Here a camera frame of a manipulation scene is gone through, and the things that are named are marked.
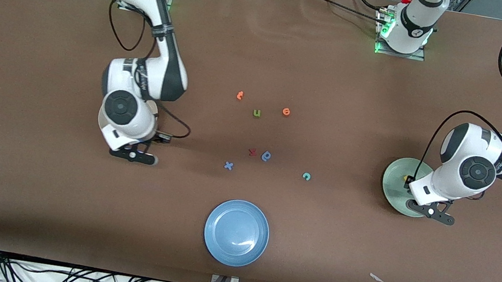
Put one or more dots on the beige round plate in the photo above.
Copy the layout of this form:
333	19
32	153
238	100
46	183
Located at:
153	107

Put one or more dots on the green foam letter u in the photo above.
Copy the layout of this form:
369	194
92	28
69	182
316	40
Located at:
256	113

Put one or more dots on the green round plate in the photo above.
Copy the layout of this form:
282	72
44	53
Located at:
396	182

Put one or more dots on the white paper scrap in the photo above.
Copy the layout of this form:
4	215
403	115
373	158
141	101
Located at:
377	278

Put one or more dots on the orange foam letter t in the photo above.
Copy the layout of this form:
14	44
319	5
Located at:
240	95

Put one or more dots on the red foam letter z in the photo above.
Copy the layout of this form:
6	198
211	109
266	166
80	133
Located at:
253	152

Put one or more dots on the teal foam letter c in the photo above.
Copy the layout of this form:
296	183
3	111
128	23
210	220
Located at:
307	176

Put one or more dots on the blue foam letter x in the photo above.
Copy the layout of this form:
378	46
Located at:
228	165

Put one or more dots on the yellow foam letter a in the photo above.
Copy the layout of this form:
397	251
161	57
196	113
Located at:
407	178

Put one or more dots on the blue round plate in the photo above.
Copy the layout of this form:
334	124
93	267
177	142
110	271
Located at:
236	233

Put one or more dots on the brown table cover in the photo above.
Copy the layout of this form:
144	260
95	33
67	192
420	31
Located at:
26	177

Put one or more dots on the blue foam letter a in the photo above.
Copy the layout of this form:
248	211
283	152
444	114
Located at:
266	156

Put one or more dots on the orange foam letter e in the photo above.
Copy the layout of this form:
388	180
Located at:
286	111

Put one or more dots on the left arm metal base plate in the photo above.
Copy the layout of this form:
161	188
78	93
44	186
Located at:
420	56

